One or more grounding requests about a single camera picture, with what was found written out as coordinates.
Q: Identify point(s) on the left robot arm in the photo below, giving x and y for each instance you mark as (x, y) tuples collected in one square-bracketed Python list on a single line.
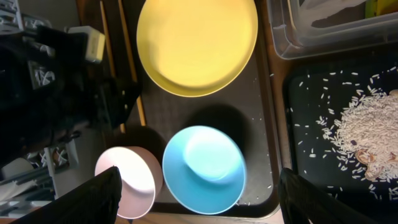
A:
[(47, 97)]

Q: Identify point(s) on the white napkin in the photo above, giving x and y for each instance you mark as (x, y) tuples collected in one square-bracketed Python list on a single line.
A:
[(314, 10)]

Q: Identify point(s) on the pink bowl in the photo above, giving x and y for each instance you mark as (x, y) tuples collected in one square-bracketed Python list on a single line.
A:
[(141, 176)]

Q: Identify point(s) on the green snack wrapper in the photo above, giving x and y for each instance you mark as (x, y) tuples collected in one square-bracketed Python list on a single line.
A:
[(375, 8)]

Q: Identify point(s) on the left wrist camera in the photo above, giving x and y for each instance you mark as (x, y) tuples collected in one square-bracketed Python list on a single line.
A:
[(95, 43)]

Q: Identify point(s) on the light blue bowl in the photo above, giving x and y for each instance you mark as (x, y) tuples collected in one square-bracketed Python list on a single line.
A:
[(204, 170)]

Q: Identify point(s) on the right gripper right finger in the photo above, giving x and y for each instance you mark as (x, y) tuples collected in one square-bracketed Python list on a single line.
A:
[(301, 202)]

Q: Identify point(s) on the rice and nutshell waste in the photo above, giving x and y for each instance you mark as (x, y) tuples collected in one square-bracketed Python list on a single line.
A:
[(367, 130)]

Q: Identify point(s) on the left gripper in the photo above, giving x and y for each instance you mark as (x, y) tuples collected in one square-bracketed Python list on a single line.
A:
[(72, 95)]

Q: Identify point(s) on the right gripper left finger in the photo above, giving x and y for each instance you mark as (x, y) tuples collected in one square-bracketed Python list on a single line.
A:
[(94, 202)]

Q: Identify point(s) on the grey dishwasher rack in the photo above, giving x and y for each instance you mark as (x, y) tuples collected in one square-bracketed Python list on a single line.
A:
[(22, 73)]

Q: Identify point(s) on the dark brown serving tray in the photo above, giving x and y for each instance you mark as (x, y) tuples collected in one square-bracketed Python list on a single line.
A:
[(242, 110)]

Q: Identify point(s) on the wooden chopstick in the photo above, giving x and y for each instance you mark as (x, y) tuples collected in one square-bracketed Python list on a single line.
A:
[(109, 46), (130, 58)]

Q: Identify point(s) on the yellow plate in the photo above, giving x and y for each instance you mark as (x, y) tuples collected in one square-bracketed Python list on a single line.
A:
[(196, 48)]

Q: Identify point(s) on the clear plastic bin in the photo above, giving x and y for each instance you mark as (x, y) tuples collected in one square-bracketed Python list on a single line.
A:
[(345, 30)]

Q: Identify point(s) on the black waste tray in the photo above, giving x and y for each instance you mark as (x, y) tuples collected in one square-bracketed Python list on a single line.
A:
[(315, 95)]

